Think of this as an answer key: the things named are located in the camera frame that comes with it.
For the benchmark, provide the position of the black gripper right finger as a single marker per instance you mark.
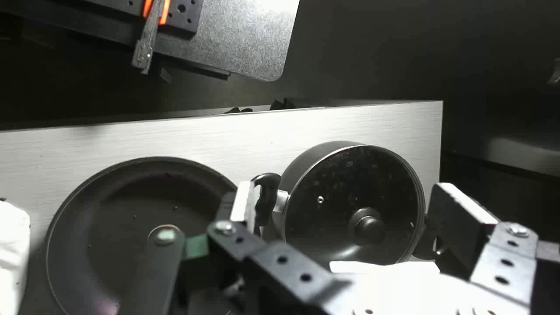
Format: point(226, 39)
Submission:
point(489, 263)

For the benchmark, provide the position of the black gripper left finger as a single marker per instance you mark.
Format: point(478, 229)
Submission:
point(277, 278)

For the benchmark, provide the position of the white towel with red stripe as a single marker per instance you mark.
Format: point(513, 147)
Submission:
point(15, 254)

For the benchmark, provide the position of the black frying pan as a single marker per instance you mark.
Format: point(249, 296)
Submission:
point(99, 233)

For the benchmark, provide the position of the black pot with glass lid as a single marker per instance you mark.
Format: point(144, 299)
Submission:
point(351, 201)

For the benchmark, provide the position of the grey robot mounting plate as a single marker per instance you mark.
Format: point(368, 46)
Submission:
point(247, 37)

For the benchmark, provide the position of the orange handled clamp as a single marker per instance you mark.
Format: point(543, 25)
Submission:
point(156, 14)

